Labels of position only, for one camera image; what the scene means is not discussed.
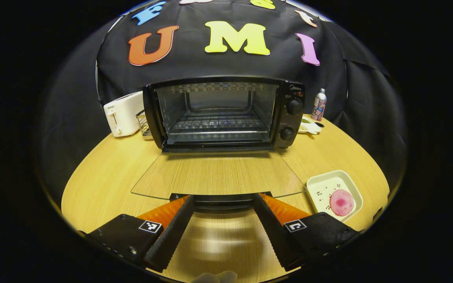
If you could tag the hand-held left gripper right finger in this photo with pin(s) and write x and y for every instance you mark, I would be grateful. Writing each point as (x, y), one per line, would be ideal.
(275, 236)

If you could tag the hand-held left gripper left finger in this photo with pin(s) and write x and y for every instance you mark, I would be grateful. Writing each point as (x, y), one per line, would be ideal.
(173, 236)

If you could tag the white square dish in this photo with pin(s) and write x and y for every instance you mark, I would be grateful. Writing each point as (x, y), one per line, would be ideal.
(321, 188)

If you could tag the pink round food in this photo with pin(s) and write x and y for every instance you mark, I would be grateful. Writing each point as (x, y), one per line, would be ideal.
(341, 202)

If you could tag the black electric oven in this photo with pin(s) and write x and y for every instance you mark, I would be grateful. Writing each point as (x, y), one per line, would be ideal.
(289, 118)

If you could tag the white toaster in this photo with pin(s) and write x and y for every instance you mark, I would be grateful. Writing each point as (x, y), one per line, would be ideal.
(124, 114)

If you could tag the silver spray bottle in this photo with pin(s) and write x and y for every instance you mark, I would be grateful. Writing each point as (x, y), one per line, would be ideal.
(319, 106)

